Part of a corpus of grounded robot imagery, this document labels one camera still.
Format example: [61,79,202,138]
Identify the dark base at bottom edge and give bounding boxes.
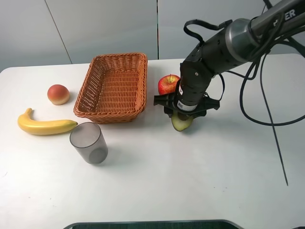
[65,220,242,229]

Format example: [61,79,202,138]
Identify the round bread bun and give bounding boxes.
[47,84,70,105]

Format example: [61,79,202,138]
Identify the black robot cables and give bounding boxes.
[183,0,305,186]

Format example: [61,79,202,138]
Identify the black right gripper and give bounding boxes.
[153,62,219,118]

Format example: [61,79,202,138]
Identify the grey translucent plastic cup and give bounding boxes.
[70,122,108,164]

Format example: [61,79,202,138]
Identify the yellow banana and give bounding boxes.
[17,108,78,135]

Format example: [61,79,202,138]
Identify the halved avocado with pit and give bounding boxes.
[171,112,193,132]

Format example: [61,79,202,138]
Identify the brown wicker basket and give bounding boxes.
[73,52,148,124]

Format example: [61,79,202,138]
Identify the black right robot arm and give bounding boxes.
[153,0,305,118]

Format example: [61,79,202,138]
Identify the red apple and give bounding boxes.
[158,74,180,95]

